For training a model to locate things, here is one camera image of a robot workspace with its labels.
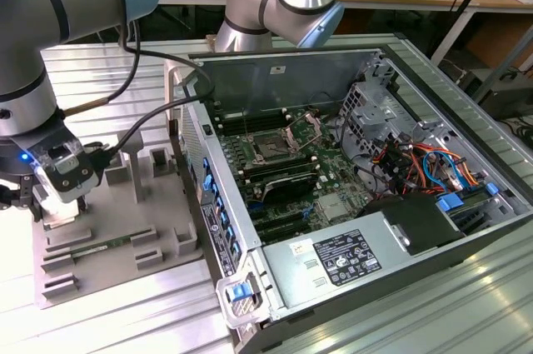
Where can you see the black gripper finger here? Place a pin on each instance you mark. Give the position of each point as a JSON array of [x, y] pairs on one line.
[[82, 203], [18, 195]]

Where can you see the silver CPU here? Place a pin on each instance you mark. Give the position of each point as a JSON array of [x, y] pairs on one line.
[[60, 214]]

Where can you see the black RAM slot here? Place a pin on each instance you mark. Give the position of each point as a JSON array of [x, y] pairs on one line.
[[279, 171], [275, 162], [254, 116], [256, 126]]

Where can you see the CPU socket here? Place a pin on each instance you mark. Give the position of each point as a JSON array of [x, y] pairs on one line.
[[270, 146]]

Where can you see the black expansion slot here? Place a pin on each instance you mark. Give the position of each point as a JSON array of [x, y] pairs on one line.
[[279, 217], [283, 229]]

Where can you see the grey parts rack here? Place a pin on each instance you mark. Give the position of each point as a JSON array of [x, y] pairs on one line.
[[125, 216]]

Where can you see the green RAM stick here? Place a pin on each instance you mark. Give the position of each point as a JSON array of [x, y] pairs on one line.
[[104, 244]]

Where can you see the thin metal locking lever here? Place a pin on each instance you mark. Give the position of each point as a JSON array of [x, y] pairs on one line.
[[244, 123]]

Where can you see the black graphics card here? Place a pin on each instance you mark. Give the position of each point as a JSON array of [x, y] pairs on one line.
[[291, 187]]

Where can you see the grey power supply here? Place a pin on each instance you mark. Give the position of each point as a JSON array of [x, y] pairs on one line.
[[291, 275]]

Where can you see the open PC case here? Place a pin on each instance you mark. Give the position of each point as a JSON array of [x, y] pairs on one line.
[[291, 79]]

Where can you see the silver chipset heatsink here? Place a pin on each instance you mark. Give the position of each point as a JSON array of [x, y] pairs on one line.
[[332, 208]]

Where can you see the green motherboard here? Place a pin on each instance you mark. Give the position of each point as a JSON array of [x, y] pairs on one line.
[[333, 179]]

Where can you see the silver metal drive cage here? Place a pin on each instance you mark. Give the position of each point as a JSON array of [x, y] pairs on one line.
[[366, 121]]

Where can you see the black plastic shroud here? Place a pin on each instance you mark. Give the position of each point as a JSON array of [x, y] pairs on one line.
[[416, 220]]

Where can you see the blue disk carrier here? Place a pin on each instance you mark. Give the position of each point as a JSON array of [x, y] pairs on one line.
[[451, 202]]

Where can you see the black floor computer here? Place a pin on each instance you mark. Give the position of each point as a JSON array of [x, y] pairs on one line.
[[512, 100]]

